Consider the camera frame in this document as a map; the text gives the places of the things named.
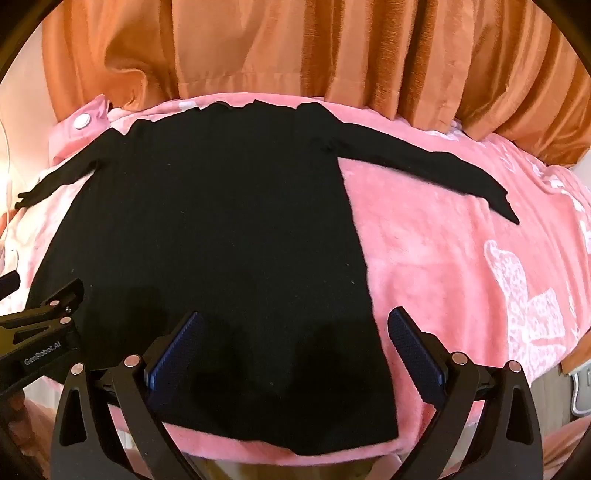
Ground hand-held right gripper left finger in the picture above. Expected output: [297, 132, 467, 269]
[51, 310, 206, 480]

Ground black long-sleeve shirt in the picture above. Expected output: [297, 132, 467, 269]
[14, 99, 522, 455]

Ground pink printed blanket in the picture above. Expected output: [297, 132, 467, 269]
[0, 92, 591, 468]

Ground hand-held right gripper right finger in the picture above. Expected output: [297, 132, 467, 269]
[387, 307, 546, 480]

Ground white plastic object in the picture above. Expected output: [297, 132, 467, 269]
[570, 364, 591, 417]

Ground orange curtain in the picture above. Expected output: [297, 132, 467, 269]
[41, 0, 591, 167]

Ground person's left hand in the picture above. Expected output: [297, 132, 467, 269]
[0, 390, 51, 462]

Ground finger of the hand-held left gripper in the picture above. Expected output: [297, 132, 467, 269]
[0, 279, 85, 344]
[0, 271, 22, 298]

